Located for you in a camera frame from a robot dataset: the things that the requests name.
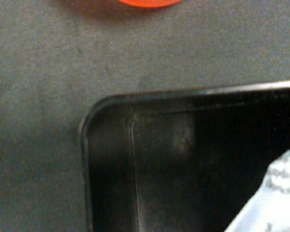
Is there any red bowl near bin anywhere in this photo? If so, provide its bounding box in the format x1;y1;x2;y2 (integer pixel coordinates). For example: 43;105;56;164
119;0;181;8

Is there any paper ball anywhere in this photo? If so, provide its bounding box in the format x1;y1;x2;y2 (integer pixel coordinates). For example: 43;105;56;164
226;150;290;232

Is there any black tablecloth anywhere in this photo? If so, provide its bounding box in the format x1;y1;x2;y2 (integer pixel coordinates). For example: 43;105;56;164
0;0;290;232

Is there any black square bin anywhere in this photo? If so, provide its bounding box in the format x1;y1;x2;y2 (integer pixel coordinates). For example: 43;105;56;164
79;81;290;232

